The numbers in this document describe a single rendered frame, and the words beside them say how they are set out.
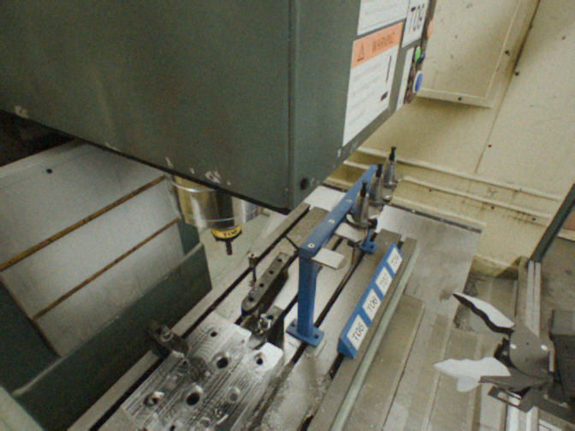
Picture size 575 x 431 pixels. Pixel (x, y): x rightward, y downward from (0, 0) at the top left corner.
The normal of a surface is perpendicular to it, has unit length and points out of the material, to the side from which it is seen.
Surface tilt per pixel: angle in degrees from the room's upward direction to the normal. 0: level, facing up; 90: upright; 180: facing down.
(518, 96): 90
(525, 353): 0
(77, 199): 90
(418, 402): 8
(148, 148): 90
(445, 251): 24
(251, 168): 90
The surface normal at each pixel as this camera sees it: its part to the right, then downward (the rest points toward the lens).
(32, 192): 0.86, 0.31
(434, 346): 0.07, -0.86
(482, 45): -0.52, 0.51
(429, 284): -0.22, -0.53
